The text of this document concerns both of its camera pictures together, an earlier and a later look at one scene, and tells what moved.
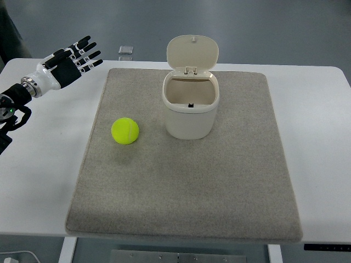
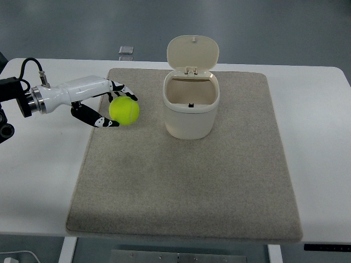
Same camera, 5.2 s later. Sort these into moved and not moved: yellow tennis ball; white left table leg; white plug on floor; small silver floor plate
Moved: yellow tennis ball
Not moved: small silver floor plate; white plug on floor; white left table leg
